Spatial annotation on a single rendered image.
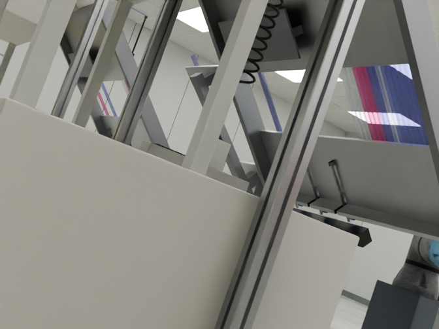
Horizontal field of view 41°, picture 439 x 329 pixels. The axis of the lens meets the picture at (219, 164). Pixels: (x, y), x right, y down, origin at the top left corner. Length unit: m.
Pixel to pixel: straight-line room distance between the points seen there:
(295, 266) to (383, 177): 0.48
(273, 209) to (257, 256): 0.08
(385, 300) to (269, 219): 1.21
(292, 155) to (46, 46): 0.39
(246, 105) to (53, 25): 0.99
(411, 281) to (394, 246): 8.22
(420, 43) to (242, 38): 0.38
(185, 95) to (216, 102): 9.02
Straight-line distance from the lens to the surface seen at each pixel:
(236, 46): 0.91
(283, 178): 0.91
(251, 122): 1.72
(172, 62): 9.82
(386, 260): 10.30
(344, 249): 1.07
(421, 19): 1.16
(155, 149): 1.21
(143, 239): 0.85
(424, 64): 1.16
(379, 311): 2.08
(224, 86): 0.90
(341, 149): 1.48
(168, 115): 9.78
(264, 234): 0.90
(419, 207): 1.38
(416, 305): 2.00
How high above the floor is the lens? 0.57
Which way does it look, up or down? 5 degrees up
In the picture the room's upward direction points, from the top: 20 degrees clockwise
